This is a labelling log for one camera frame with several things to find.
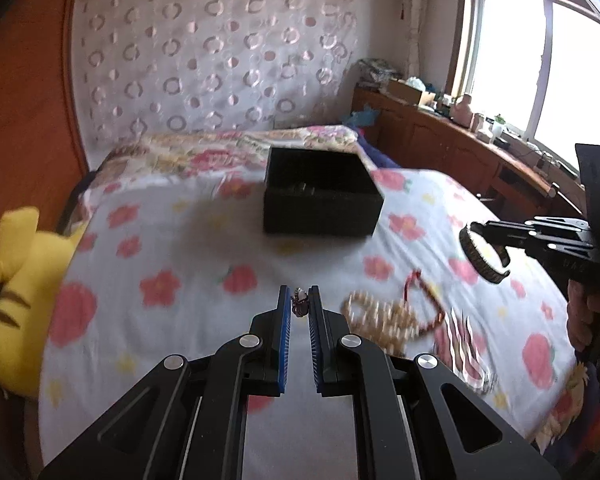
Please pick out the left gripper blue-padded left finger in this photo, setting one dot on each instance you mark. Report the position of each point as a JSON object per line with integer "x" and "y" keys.
{"x": 268, "y": 365}

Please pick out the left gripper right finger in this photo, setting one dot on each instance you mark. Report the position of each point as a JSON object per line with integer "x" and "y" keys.
{"x": 326, "y": 330}

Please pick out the black beaded bangle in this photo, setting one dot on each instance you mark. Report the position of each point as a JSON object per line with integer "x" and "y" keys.
{"x": 491, "y": 262}

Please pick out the black jewelry box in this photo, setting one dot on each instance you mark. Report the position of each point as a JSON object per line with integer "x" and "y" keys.
{"x": 317, "y": 192}

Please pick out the right hand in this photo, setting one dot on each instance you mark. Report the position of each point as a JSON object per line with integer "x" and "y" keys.
{"x": 581, "y": 308}

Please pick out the wooden side cabinet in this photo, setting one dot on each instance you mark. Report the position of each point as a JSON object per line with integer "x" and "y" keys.
{"x": 414, "y": 138}

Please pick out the strawberry print bed sheet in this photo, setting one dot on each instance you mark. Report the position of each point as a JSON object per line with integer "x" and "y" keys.
{"x": 182, "y": 266}

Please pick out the pink ceramic jar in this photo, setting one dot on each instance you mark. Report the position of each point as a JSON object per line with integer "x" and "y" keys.
{"x": 461, "y": 112}

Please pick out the floral quilt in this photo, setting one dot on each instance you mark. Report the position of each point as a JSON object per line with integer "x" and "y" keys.
{"x": 190, "y": 155}

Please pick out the dark blue blanket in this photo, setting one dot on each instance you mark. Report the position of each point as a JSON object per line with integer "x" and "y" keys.
{"x": 380, "y": 159}

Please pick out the window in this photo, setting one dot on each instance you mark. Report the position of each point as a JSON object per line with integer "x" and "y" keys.
{"x": 534, "y": 67}

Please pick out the cardboard box on cabinet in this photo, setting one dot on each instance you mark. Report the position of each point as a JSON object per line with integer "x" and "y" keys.
{"x": 400, "y": 90}

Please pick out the yellow plush toy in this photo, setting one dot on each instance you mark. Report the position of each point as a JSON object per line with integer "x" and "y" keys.
{"x": 33, "y": 264}

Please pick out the wooden wardrobe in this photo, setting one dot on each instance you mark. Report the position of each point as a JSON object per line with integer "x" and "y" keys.
{"x": 41, "y": 156}

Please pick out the circle pattern sheer curtain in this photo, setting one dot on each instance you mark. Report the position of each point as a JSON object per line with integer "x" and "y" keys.
{"x": 186, "y": 66}

